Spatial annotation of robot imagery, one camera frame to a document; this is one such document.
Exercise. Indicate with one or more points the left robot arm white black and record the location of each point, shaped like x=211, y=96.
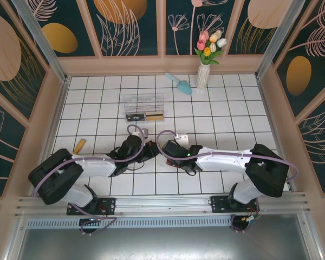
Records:
x=94, y=166

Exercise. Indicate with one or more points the black card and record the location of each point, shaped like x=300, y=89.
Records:
x=135, y=117

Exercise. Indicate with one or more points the white ribbed vase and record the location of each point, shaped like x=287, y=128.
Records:
x=202, y=77

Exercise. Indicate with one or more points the clear acrylic box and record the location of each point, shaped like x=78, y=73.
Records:
x=143, y=104

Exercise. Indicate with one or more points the light blue plastic trowel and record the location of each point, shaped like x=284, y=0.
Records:
x=184, y=87

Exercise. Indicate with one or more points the aluminium frame post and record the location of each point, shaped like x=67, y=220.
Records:
x=43, y=46
x=279, y=38

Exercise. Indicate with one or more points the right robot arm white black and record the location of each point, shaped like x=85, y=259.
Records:
x=222, y=161

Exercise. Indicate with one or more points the gold magnetic stripe card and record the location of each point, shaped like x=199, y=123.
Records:
x=155, y=116

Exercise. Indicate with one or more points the aluminium front rail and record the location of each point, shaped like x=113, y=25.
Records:
x=162, y=201

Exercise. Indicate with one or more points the artificial tulip bouquet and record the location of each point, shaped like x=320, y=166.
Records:
x=210, y=47

